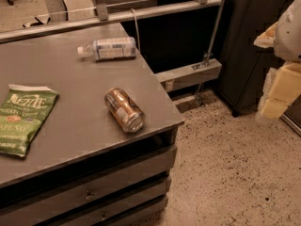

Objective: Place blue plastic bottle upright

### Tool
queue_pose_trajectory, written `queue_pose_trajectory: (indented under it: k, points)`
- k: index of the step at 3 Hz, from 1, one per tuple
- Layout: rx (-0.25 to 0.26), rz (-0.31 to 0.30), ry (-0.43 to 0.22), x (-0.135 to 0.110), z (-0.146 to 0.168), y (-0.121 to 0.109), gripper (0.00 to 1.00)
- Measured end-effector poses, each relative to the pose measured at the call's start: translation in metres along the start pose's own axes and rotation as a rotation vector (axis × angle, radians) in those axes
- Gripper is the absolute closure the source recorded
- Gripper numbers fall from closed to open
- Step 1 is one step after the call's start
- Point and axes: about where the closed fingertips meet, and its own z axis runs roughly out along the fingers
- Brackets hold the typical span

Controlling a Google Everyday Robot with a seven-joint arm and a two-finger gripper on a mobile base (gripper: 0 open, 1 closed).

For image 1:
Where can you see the copper soda can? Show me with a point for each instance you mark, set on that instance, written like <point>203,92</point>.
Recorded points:
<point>129,116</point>

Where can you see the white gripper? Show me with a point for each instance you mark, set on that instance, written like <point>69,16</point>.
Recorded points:
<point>290,35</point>

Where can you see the clear plastic water bottle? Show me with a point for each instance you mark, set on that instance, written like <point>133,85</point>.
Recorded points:
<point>112,48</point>

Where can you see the grey metal rail frame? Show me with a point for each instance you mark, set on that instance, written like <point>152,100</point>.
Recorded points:
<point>186,76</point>

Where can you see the dark grey cabinet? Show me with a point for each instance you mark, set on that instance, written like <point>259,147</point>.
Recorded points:
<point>244,64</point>

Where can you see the green potato chip bag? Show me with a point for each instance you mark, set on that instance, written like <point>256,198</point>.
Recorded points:
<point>22,114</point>

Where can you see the grey table drawer unit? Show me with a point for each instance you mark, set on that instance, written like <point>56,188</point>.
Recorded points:
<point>114,188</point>

